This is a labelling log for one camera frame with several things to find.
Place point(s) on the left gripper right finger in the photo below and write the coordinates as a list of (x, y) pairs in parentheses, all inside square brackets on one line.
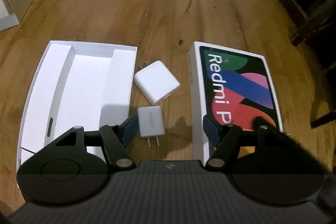
[(225, 140)]

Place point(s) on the small white charger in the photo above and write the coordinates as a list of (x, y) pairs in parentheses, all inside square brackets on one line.
[(151, 123)]

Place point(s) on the Redmi Pad SE box lid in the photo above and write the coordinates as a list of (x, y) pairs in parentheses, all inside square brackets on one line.
[(230, 86)]

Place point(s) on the large white square charger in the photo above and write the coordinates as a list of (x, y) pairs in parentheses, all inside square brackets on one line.
[(156, 82)]

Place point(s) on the dark wooden furniture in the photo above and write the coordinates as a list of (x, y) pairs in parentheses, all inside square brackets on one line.
[(315, 23)]

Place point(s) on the white box tray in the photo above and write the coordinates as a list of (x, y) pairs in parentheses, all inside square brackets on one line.
[(75, 84)]

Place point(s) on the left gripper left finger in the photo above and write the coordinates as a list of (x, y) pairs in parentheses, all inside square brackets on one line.
[(115, 140)]

